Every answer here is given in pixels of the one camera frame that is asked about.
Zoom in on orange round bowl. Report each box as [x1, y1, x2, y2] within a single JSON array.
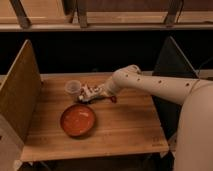
[[60, 104, 96, 137]]

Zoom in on right dark side panel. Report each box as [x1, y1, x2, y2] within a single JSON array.
[[152, 36, 198, 139]]

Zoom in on small red white box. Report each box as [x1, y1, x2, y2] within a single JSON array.
[[81, 84, 90, 96]]

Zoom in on clear plastic cup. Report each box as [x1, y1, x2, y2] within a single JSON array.
[[64, 80, 82, 99]]

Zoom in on clear plastic bottle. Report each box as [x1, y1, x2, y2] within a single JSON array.
[[78, 91, 104, 102]]

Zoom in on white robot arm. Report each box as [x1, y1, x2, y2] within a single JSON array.
[[105, 65, 213, 171]]

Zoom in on dark red oblong object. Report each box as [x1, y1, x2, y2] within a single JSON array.
[[108, 95, 117, 103]]

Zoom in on wooden background shelf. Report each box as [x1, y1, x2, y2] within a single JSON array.
[[0, 0, 213, 32]]

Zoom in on left wooden side panel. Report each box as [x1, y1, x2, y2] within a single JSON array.
[[0, 40, 41, 171]]

